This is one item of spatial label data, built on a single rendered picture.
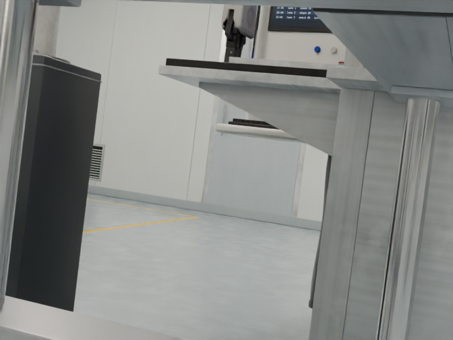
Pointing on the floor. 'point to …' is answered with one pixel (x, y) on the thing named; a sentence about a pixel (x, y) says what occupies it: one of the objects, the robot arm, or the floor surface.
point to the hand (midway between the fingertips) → (232, 57)
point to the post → (342, 210)
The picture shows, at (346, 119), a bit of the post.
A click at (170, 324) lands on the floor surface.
